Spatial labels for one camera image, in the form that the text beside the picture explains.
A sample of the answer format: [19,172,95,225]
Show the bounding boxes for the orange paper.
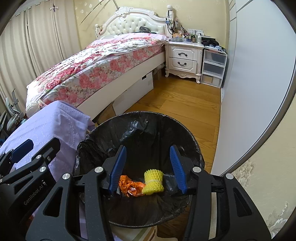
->
[118,175,145,197]

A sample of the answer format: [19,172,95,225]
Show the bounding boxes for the yellow foam fruit net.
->
[142,169,164,195]

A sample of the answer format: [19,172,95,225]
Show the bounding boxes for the black lined trash bin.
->
[74,111,205,228]

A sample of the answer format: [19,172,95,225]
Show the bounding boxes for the grey desk chair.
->
[1,89,26,138]

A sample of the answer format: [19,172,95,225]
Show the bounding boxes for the purple bedspread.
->
[1,101,92,180]

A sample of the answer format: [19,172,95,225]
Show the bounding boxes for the floral quilt bed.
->
[26,33,168,117]

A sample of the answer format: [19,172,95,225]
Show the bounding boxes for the white under-bed box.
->
[112,72,154,115]

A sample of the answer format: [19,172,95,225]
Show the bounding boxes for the beige curtains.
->
[1,1,81,110]

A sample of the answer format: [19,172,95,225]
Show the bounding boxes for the clear plastic drawer unit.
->
[201,47,228,88]

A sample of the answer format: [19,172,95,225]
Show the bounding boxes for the white nightstand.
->
[165,41,204,84]

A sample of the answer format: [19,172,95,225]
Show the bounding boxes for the white tufted headboard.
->
[95,6,171,39]

